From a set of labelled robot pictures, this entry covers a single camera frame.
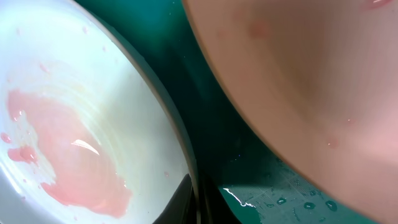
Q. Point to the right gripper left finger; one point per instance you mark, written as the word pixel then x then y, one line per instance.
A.
pixel 181 209

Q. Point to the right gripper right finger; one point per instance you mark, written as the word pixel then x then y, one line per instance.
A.
pixel 213 207

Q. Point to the light blue plate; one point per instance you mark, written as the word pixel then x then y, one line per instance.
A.
pixel 89 134

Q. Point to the teal plastic serving tray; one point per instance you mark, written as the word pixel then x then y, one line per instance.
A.
pixel 257 185

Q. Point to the white plate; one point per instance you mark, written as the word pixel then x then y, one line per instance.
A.
pixel 316 80

